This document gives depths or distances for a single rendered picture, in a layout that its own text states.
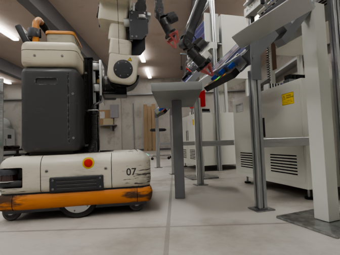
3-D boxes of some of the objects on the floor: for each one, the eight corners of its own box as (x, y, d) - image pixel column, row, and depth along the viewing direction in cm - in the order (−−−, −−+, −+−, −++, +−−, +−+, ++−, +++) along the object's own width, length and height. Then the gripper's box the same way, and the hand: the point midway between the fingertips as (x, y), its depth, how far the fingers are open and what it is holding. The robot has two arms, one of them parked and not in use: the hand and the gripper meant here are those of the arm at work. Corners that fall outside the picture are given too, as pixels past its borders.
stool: (173, 157, 525) (171, 128, 528) (169, 159, 469) (168, 127, 473) (147, 158, 532) (146, 130, 535) (140, 160, 476) (139, 128, 480)
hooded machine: (15, 155, 1100) (15, 118, 1109) (4, 156, 1026) (4, 116, 1035) (-4, 156, 1101) (-4, 118, 1110) (-16, 157, 1027) (-16, 117, 1037)
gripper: (188, 62, 154) (206, 81, 157) (195, 57, 145) (213, 77, 147) (196, 55, 156) (213, 74, 158) (202, 49, 146) (220, 69, 148)
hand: (212, 74), depth 152 cm, fingers closed
